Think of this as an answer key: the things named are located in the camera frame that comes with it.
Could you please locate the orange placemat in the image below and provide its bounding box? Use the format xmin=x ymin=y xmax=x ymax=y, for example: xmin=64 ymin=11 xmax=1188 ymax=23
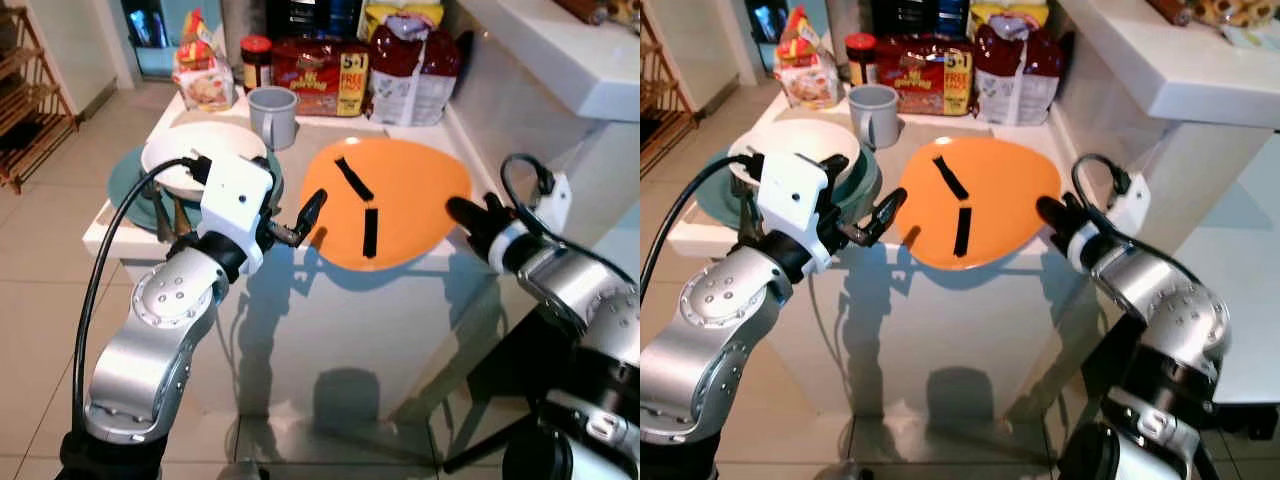
xmin=892 ymin=137 xmax=1064 ymax=272
xmin=299 ymin=138 xmax=474 ymax=272

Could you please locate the white bowl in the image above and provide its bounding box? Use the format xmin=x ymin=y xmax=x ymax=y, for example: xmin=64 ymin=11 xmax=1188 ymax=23
xmin=141 ymin=121 xmax=270 ymax=202
xmin=727 ymin=119 xmax=862 ymax=193

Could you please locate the grey mug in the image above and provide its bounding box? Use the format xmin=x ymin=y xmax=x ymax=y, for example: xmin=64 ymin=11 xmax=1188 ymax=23
xmin=847 ymin=84 xmax=902 ymax=152
xmin=246 ymin=86 xmax=300 ymax=152

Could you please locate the red and white snack bag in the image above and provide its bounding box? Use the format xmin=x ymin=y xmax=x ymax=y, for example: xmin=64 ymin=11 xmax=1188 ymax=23
xmin=774 ymin=6 xmax=844 ymax=110
xmin=172 ymin=9 xmax=239 ymax=112

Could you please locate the white kitchen island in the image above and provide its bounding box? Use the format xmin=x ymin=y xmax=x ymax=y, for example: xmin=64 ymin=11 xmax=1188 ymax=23
xmin=664 ymin=92 xmax=1103 ymax=423
xmin=82 ymin=92 xmax=503 ymax=423

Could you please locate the red food package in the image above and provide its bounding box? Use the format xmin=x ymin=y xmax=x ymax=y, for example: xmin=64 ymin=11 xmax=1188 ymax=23
xmin=874 ymin=34 xmax=977 ymax=117
xmin=271 ymin=37 xmax=372 ymax=119

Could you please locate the red-lidded dark jar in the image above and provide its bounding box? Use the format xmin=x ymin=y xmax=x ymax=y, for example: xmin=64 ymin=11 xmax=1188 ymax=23
xmin=239 ymin=35 xmax=274 ymax=92
xmin=844 ymin=32 xmax=879 ymax=90

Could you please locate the teal plate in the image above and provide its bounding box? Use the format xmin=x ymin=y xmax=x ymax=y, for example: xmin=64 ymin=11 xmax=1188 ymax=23
xmin=696 ymin=148 xmax=884 ymax=229
xmin=107 ymin=147 xmax=285 ymax=235

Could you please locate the red and white bread bag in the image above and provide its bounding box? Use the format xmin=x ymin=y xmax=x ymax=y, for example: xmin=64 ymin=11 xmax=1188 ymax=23
xmin=368 ymin=18 xmax=462 ymax=129
xmin=974 ymin=16 xmax=1064 ymax=127

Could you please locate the white raised counter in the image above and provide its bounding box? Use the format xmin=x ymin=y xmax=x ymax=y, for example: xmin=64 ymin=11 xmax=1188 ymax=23
xmin=1045 ymin=0 xmax=1280 ymax=406
xmin=444 ymin=0 xmax=641 ymax=301

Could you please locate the black appliance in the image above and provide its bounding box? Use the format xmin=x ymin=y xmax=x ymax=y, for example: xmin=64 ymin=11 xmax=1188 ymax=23
xmin=869 ymin=0 xmax=972 ymax=38
xmin=265 ymin=0 xmax=367 ymax=41

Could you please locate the wooden shelf rack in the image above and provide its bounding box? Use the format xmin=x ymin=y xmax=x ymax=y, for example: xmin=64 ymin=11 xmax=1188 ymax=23
xmin=640 ymin=8 xmax=675 ymax=179
xmin=0 ymin=0 xmax=80 ymax=195

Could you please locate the yellow bag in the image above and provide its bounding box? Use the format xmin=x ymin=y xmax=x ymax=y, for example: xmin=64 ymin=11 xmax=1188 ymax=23
xmin=967 ymin=0 xmax=1051 ymax=37
xmin=362 ymin=0 xmax=447 ymax=41

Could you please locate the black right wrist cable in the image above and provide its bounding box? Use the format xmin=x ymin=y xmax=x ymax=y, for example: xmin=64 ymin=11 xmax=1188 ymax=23
xmin=1071 ymin=153 xmax=1133 ymax=216
xmin=499 ymin=153 xmax=557 ymax=216

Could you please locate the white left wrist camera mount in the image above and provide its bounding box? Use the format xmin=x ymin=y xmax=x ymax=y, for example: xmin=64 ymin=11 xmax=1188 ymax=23
xmin=755 ymin=150 xmax=837 ymax=277
xmin=198 ymin=154 xmax=276 ymax=277

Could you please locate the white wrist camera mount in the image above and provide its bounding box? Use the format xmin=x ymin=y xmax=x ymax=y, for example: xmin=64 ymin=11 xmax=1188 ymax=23
xmin=494 ymin=172 xmax=573 ymax=269
xmin=1064 ymin=172 xmax=1153 ymax=271
xmin=198 ymin=154 xmax=276 ymax=277
xmin=755 ymin=150 xmax=837 ymax=277

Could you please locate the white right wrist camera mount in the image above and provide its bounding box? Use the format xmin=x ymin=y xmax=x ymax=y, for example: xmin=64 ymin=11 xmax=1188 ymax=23
xmin=1064 ymin=172 xmax=1153 ymax=271
xmin=494 ymin=172 xmax=573 ymax=269

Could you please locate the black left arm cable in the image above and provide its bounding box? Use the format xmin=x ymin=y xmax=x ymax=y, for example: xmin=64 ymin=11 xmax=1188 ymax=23
xmin=640 ymin=150 xmax=767 ymax=301
xmin=70 ymin=156 xmax=209 ymax=433

